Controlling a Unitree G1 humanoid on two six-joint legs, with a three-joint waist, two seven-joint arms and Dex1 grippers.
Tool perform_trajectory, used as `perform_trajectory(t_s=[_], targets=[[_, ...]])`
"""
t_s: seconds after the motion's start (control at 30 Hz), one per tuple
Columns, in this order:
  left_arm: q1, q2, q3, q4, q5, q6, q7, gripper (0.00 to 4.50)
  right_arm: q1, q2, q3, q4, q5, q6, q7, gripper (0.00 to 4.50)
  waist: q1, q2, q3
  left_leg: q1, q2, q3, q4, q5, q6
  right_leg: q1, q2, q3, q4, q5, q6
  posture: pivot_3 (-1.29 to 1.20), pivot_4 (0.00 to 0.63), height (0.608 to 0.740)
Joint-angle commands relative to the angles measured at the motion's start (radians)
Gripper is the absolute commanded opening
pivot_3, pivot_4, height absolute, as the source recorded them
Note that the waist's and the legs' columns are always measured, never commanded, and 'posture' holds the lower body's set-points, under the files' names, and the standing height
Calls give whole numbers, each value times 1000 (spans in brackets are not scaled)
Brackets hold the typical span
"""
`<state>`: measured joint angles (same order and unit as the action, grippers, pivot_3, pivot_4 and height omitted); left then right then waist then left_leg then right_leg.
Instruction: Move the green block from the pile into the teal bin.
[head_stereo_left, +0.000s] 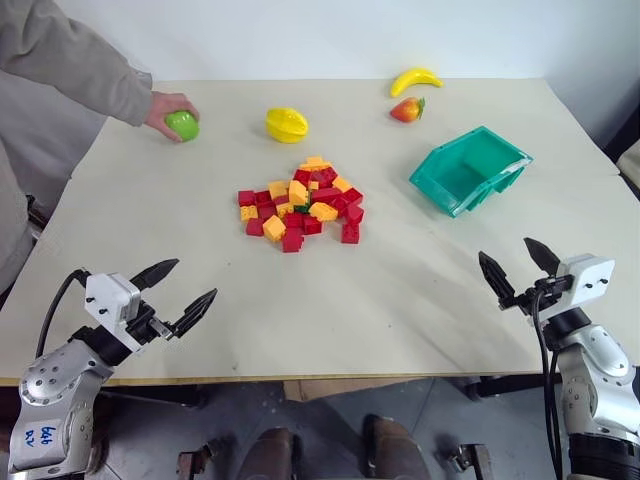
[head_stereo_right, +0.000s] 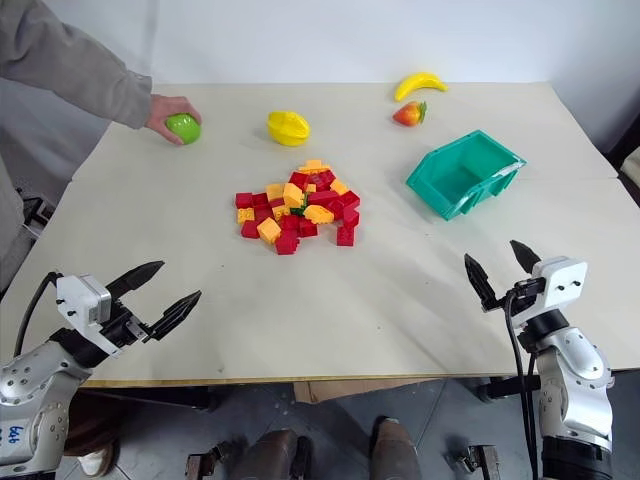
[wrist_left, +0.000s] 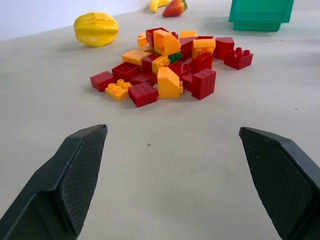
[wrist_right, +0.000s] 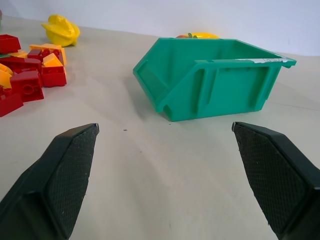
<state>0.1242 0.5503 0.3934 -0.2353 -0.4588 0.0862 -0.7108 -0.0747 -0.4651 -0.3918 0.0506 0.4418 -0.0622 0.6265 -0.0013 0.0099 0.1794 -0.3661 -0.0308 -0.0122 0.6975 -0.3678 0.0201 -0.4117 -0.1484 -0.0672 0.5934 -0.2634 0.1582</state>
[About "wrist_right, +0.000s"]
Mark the yellow toy banana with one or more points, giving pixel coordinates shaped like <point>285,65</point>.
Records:
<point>206,35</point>

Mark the red toy fruit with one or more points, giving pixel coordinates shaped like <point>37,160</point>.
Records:
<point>183,36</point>

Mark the yellow toy star fruit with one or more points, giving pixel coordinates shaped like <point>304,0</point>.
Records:
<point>62,31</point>

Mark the dark red building block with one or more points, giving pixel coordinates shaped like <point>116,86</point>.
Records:
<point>37,53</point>

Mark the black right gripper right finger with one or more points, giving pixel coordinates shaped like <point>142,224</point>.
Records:
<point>275,175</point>

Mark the orange building block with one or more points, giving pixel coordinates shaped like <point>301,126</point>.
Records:
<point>19,53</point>
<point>52,48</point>
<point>4,77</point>
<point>51,61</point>

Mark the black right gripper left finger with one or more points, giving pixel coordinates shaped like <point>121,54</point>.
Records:
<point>60,175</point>

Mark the green plastic storage bin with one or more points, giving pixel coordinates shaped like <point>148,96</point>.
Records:
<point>212,80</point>

